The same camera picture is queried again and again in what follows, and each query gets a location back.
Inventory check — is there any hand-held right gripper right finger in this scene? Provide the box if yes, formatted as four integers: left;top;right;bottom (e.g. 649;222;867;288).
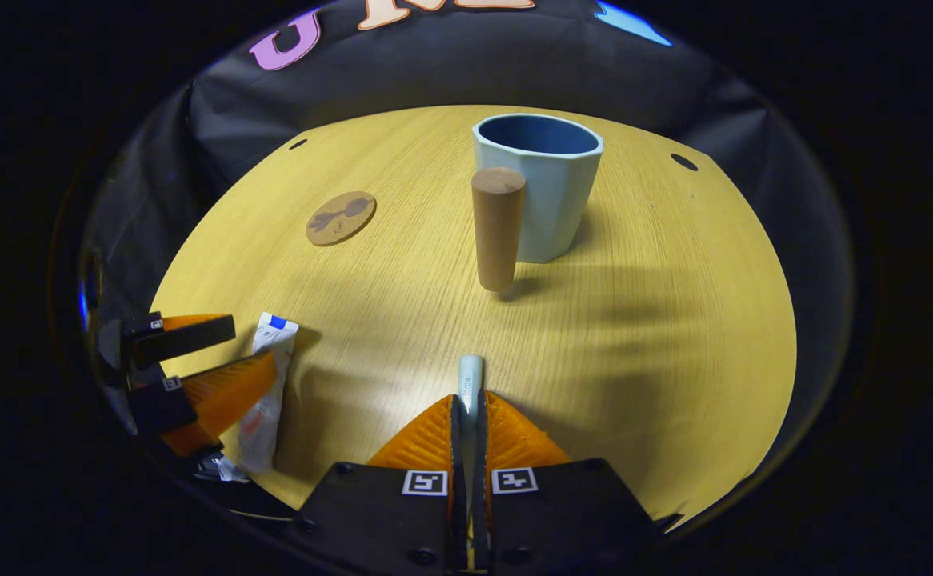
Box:
473;392;680;573

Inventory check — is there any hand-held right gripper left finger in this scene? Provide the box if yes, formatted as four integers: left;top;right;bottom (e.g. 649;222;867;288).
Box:
286;394;469;574

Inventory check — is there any white toothpaste tube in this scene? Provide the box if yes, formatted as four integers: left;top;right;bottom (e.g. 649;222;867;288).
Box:
236;312;300;474

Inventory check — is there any pale green toothbrush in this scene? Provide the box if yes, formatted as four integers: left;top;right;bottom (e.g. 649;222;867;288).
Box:
458;354;487;570

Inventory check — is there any round brown coaster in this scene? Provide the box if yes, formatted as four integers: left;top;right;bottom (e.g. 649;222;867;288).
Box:
306;190;378;247

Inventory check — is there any light blue cup wooden handle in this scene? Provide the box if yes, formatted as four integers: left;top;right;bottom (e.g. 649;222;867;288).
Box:
471;113;604;293

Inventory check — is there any wooden desktop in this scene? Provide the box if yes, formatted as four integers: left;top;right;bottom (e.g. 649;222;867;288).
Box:
149;104;798;533

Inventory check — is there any black backdrop cloth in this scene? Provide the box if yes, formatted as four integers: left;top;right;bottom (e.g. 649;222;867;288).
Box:
74;0;859;497

